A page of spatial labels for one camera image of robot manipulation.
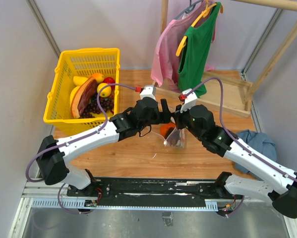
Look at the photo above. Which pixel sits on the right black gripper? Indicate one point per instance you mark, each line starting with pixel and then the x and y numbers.
pixel 177 115

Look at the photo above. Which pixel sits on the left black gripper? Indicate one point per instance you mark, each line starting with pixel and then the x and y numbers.
pixel 163 117

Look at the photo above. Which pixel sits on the small orange fruit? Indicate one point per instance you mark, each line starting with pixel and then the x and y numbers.
pixel 166 129

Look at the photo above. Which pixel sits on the clear zip top bag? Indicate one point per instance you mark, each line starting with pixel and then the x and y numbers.
pixel 182 135

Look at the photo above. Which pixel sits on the yellow lemon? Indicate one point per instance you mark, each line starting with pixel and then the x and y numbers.
pixel 104 90

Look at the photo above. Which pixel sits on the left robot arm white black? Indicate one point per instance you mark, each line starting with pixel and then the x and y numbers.
pixel 54 156

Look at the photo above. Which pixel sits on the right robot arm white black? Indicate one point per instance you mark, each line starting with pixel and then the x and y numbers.
pixel 277 185

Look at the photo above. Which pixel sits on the pink shirt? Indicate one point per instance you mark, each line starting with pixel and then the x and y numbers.
pixel 166 63

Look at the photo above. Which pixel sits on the wooden clothes rack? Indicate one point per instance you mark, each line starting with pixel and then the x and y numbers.
pixel 233 95

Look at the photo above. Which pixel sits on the dark purple grape bunch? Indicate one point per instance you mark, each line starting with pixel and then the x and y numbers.
pixel 93 110

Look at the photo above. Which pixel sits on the green shirt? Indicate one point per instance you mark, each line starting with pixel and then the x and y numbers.
pixel 193 61

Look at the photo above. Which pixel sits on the red apple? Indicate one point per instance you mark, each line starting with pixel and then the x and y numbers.
pixel 110 81

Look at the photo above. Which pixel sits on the orange yellow peach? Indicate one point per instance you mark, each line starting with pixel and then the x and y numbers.
pixel 98 77

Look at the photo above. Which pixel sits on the blue crumpled cloth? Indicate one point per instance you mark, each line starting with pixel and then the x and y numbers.
pixel 259 141

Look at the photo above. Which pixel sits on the yellow mango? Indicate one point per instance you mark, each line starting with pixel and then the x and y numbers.
pixel 79 80

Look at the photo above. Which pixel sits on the yellow banana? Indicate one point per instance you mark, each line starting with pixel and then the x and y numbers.
pixel 73 95

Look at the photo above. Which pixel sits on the yellow plastic basket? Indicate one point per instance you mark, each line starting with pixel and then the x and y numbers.
pixel 82 62

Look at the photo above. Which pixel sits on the yellow clothes hanger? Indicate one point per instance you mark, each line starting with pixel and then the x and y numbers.
pixel 205 22

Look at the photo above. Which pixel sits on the grey clothes hanger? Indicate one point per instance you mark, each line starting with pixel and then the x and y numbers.
pixel 188 9

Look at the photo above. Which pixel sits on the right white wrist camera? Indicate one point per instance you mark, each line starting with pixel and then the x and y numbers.
pixel 189 98

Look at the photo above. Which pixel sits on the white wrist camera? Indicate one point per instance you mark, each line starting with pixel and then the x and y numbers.
pixel 189 98
pixel 148 91

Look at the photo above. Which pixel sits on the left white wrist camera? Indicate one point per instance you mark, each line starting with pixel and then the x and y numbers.
pixel 148 91

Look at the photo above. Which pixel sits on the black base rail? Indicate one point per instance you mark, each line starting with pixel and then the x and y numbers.
pixel 152 193

